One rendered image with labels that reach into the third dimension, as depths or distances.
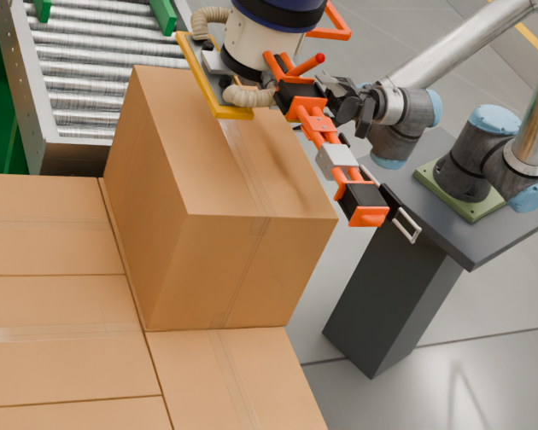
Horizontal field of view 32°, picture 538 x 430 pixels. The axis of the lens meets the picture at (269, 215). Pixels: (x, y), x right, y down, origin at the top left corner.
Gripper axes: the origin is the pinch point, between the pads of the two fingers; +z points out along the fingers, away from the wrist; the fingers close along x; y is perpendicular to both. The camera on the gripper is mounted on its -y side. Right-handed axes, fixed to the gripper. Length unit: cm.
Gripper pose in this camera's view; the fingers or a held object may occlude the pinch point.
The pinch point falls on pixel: (304, 105)
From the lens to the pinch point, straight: 210.1
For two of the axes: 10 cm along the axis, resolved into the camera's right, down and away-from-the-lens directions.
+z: -8.9, 0.0, -4.6
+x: 3.2, -7.3, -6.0
